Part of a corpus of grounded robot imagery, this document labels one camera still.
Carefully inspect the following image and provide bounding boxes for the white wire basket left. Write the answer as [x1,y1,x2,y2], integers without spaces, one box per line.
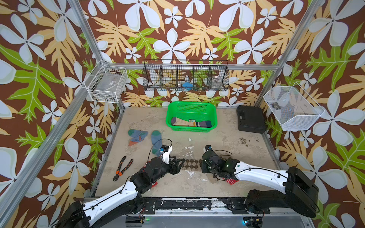
[84,63,128,104]

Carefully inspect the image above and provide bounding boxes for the orange black pliers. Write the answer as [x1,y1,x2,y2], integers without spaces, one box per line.
[113,156,134,181]

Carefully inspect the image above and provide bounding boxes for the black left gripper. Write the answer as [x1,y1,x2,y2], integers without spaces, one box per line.
[150,154,184,183]

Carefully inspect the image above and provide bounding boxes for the black plastic tool case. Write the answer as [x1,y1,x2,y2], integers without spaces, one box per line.
[236,105,267,134]

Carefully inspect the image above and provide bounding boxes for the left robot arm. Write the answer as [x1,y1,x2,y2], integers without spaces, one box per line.
[54,156,185,228]

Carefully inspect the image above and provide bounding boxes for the white mesh basket right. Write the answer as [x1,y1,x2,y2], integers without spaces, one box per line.
[263,83,325,131]

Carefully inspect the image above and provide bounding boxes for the cream purple striped sock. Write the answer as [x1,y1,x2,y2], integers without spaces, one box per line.
[171,117,213,128]

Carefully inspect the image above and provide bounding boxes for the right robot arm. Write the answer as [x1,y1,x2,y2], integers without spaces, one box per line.
[201,145,319,218]

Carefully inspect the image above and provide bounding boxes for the blue green orange sock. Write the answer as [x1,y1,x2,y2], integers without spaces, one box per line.
[128,129,148,146]
[151,130,162,157]

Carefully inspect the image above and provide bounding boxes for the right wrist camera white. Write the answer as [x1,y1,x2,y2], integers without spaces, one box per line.
[204,145,213,153]

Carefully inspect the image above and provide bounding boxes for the black wire shelf basket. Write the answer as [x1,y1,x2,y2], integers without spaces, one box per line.
[142,59,230,92]

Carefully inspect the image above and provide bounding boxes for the brown argyle sock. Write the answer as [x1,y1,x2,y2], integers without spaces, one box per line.
[182,159,202,171]

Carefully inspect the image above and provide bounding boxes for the green plastic basket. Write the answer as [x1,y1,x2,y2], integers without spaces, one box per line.
[165,101,218,133]

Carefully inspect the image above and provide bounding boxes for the black left camera cable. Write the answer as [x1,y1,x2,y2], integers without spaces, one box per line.
[146,138,173,166]

